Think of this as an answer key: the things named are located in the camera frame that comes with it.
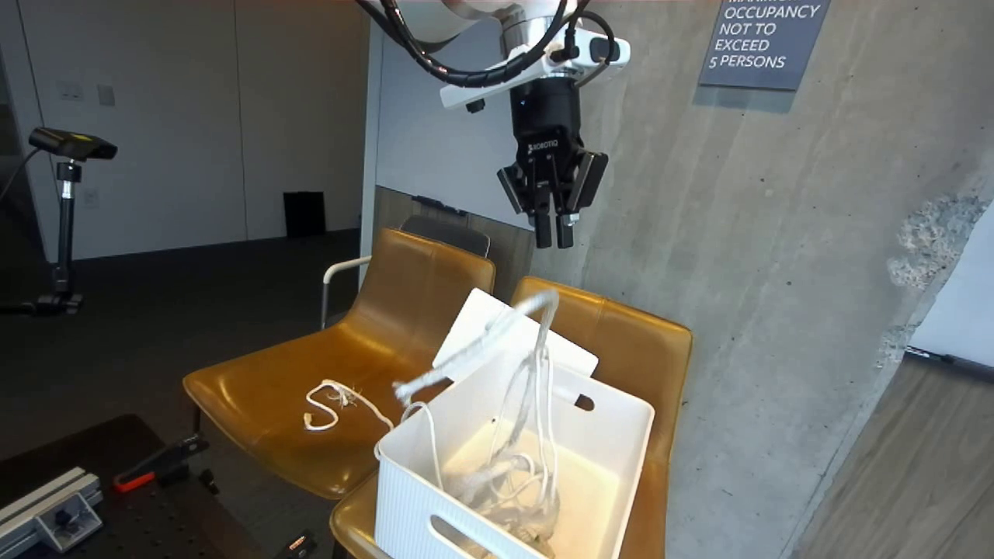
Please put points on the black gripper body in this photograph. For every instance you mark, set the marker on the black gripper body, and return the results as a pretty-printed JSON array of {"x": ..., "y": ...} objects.
[{"x": 546, "y": 127}]

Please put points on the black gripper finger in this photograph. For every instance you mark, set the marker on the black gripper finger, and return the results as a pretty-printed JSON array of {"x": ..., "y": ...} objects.
[
  {"x": 581, "y": 190},
  {"x": 522, "y": 197}
]

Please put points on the flat white basket lid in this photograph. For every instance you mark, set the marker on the flat white basket lid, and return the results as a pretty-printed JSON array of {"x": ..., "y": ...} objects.
[{"x": 575, "y": 363}]

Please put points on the white plastic basket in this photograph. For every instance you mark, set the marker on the white plastic basket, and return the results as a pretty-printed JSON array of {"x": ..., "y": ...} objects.
[{"x": 408, "y": 497}]

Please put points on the black whiteboard marker tray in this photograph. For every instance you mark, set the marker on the black whiteboard marker tray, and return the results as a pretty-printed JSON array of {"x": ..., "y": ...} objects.
[{"x": 440, "y": 206}]

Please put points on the grey occupancy sign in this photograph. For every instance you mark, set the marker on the grey occupancy sign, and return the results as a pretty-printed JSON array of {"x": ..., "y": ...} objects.
[{"x": 761, "y": 43}]

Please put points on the black tripod stand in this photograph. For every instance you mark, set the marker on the black tripod stand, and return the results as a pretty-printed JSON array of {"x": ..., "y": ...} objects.
[{"x": 63, "y": 229}]

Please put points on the black perforated breadboard table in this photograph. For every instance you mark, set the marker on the black perforated breadboard table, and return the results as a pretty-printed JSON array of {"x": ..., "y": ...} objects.
[{"x": 103, "y": 507}]

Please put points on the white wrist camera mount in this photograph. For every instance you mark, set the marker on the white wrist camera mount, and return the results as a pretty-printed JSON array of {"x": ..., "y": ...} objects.
[{"x": 593, "y": 47}]

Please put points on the black box by wall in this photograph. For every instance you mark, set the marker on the black box by wall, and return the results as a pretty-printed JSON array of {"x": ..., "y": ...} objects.
[{"x": 301, "y": 217}]

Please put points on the white wall switch plate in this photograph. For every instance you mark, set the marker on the white wall switch plate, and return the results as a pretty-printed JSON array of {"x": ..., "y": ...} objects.
[{"x": 107, "y": 95}]

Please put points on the black camera on tripod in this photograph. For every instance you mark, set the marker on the black camera on tripod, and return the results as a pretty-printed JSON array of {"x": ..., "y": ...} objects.
[{"x": 65, "y": 140}]

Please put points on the aluminium rail with knob block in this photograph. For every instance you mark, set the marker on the aluminium rail with knob block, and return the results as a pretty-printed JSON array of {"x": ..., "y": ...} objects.
[{"x": 49, "y": 515}]

